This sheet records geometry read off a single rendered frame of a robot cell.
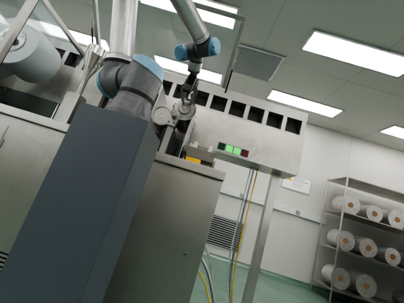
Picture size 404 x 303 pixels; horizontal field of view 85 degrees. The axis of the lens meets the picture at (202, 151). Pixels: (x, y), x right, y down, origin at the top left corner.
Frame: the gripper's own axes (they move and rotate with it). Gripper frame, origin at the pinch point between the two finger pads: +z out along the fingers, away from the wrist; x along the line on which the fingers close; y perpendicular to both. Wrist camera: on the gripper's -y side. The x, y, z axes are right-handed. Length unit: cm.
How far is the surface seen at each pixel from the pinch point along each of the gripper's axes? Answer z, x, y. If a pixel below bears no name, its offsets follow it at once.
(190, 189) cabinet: 15, -18, -52
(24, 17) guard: -22, 97, 0
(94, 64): 0, 69, 18
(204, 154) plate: 17.7, -19.2, -20.0
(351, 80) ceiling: 0, -173, 199
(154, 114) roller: 10.6, 17.0, -5.1
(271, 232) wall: 246, -164, 126
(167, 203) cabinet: 20, -10, -58
